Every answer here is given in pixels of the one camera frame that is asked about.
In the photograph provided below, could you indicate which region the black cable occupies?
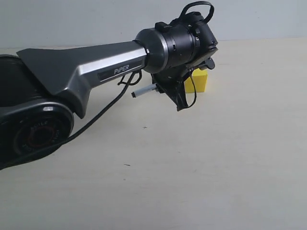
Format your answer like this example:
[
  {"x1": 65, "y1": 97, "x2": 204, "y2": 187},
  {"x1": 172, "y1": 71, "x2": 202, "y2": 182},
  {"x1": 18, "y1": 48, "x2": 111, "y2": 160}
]
[{"x1": 0, "y1": 1, "x2": 215, "y2": 171}]

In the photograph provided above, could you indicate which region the yellow cube block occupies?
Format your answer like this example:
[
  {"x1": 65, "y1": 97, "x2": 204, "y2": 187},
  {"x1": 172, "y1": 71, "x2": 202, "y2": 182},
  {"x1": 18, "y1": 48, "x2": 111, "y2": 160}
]
[{"x1": 185, "y1": 69, "x2": 208, "y2": 93}]

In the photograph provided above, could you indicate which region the black and white marker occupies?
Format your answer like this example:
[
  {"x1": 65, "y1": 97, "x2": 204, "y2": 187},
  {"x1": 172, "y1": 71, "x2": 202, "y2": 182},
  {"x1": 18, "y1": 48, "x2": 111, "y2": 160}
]
[{"x1": 131, "y1": 84, "x2": 157, "y2": 98}]

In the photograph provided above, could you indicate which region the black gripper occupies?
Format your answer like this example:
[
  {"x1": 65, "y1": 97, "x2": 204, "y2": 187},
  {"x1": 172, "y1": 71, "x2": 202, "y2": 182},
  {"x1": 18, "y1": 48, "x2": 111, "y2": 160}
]
[{"x1": 151, "y1": 51, "x2": 215, "y2": 112}]

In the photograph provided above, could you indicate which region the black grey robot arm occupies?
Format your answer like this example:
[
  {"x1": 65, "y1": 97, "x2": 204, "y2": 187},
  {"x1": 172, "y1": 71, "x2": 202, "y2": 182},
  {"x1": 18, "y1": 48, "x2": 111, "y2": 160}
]
[{"x1": 0, "y1": 12, "x2": 217, "y2": 169}]

